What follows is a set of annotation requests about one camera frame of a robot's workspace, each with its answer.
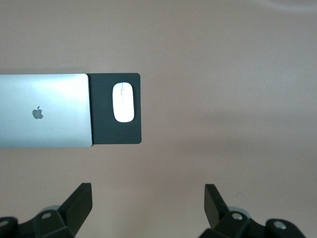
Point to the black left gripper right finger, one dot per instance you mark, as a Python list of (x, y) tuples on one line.
[(219, 215)]

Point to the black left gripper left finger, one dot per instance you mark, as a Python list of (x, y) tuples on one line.
[(71, 213)]

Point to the white computer mouse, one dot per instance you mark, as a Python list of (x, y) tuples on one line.
[(123, 104)]

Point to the black mouse pad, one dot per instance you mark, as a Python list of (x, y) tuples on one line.
[(101, 124)]

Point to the silver closed laptop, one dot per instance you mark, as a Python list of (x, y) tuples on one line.
[(62, 111)]

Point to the brown table cover mat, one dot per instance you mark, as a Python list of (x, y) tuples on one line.
[(210, 99)]

